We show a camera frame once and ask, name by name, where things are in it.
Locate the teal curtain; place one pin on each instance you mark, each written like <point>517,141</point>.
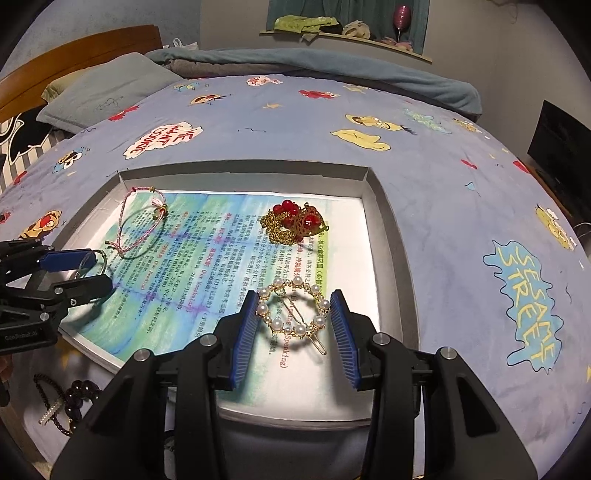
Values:
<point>418,23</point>

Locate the green cloth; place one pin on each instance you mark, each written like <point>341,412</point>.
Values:
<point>304,23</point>

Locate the pink ornament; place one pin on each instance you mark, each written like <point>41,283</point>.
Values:
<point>399,44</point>

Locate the thin silver bangle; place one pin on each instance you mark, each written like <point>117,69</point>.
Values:
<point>106,262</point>

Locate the white plastic bag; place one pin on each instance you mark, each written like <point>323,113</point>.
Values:
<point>183,43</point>

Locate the pearl bar hair clip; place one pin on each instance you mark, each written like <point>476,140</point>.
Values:
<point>51,411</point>

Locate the red bead gold brooch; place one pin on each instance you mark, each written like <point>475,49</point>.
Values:
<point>302,221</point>

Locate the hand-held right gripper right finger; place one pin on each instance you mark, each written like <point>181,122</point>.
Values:
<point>344,339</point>

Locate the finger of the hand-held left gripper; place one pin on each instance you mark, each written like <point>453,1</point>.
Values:
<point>67,261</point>
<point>87,288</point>

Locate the window sill shelf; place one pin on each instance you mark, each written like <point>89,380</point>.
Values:
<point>369,44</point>

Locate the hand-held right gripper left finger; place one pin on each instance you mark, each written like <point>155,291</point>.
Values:
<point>242,341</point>

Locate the round pearl hair clip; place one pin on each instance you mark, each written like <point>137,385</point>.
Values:
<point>300,330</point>

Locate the striped black white pillow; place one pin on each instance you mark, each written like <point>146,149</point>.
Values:
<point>23,138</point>

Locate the wooden headboard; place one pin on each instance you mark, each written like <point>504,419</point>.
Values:
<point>69,55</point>

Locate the folded grey blue duvet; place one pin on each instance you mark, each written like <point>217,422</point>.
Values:
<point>323,69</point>

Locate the grey pillow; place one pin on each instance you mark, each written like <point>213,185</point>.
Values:
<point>101,92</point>

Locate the green pillow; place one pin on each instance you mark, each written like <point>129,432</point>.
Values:
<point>51,88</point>

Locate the beige plush toy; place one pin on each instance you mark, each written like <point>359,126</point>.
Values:
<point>358,29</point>

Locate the black television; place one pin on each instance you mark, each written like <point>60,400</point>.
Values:
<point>558,143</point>

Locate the printed paper sheet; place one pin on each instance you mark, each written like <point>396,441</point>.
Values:
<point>207,240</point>

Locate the grey cardboard box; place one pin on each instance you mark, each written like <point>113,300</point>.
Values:
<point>392,258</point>

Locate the wooden television stand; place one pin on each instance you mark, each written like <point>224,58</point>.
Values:
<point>549,182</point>

